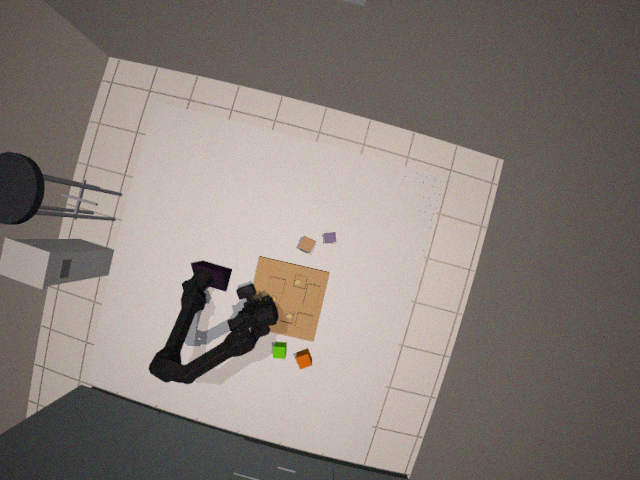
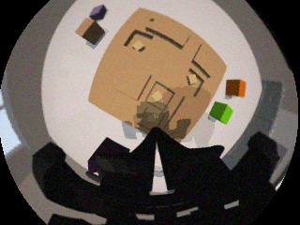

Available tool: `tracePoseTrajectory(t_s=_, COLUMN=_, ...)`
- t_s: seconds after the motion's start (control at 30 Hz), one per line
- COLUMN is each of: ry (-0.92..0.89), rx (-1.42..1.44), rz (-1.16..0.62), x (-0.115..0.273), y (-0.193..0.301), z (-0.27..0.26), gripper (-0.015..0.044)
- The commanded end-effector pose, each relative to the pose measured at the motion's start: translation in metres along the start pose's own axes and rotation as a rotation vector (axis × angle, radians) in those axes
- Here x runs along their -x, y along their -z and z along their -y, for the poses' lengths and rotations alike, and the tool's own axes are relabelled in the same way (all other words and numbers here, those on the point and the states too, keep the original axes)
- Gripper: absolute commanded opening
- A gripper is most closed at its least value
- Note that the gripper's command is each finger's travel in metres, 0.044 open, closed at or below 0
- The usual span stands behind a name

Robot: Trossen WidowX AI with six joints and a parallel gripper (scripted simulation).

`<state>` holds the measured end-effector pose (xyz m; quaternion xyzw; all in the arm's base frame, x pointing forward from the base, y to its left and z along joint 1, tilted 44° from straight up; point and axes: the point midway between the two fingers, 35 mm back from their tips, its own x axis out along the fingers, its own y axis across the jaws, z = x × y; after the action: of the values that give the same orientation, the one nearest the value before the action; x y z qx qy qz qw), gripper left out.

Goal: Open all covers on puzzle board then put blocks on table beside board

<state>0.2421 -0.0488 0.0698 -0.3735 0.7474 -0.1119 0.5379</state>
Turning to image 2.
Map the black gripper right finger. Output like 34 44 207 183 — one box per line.
157 127 224 191

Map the orange block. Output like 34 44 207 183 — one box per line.
225 79 247 98

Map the tan puzzle board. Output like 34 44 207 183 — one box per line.
87 7 227 142

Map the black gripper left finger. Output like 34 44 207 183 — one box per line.
95 127 158 191

